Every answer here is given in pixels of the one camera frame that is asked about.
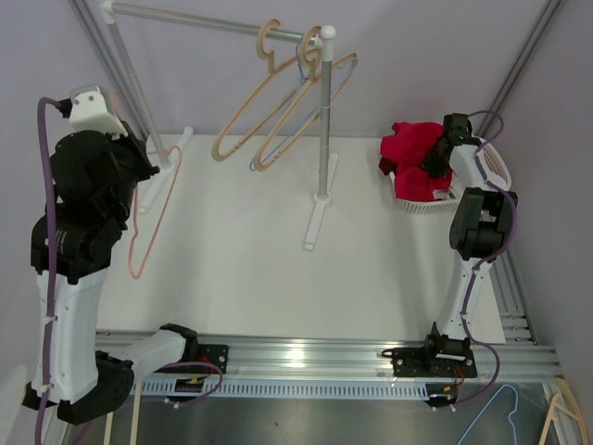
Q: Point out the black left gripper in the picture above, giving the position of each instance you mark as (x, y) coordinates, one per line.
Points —
(138, 147)

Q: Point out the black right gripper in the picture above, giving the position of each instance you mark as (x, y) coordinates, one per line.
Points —
(429, 167)

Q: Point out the pink magenta t shirt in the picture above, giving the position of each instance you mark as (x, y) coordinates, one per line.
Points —
(406, 147)

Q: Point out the pink wire hanger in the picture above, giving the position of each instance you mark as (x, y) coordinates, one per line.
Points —
(150, 209)

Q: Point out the beige hanger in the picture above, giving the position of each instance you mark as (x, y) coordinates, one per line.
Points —
(333, 77)
(250, 102)

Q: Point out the white t shirt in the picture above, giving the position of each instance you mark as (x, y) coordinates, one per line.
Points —
(445, 195)

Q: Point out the maroon t shirt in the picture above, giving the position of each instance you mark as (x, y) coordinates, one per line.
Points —
(386, 166)

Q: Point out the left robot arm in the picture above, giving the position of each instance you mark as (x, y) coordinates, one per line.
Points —
(92, 178)

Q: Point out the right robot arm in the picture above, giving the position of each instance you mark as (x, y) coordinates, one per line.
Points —
(481, 230)

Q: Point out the beige hanger floor left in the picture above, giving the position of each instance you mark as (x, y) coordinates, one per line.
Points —
(137, 394)

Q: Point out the beige hanger floor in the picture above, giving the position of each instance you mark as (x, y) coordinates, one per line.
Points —
(564, 417)
(137, 394)

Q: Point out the blue hanger on floor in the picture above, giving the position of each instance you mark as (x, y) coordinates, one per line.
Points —
(505, 429)

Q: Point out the beige hanger floor right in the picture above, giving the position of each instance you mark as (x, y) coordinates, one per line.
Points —
(564, 417)

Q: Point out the white perforated plastic basket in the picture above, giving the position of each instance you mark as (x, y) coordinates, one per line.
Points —
(471, 168)

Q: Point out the white clothes rack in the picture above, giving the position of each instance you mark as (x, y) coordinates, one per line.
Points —
(328, 159)

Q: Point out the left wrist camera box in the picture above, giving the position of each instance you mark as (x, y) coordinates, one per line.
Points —
(88, 109)

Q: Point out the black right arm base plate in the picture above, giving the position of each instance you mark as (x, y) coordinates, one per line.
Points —
(417, 363)

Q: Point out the aluminium rail frame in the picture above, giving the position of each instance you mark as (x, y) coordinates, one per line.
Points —
(377, 278)

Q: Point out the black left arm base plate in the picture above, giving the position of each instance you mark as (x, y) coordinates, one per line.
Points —
(216, 354)

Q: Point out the white slotted cable duct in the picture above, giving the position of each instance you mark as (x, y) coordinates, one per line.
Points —
(277, 389)

